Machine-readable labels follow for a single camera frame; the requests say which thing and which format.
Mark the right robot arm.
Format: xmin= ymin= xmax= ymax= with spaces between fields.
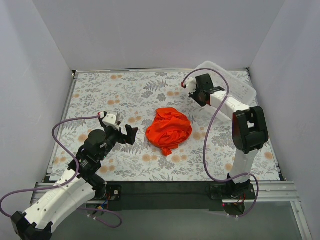
xmin=182 ymin=73 xmax=269 ymax=198

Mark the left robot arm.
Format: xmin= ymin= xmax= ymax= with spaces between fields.
xmin=10 ymin=125 xmax=138 ymax=240

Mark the aluminium frame rail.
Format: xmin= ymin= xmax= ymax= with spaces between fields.
xmin=32 ymin=181 xmax=300 ymax=211

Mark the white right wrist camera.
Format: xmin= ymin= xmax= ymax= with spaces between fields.
xmin=181 ymin=77 xmax=197 ymax=95

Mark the white plastic basket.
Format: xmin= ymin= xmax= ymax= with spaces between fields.
xmin=189 ymin=61 xmax=257 ymax=107

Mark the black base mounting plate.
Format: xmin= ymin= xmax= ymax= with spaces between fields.
xmin=86 ymin=181 xmax=257 ymax=213

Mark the orange t shirt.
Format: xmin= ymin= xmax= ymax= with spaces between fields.
xmin=145 ymin=107 xmax=193 ymax=156

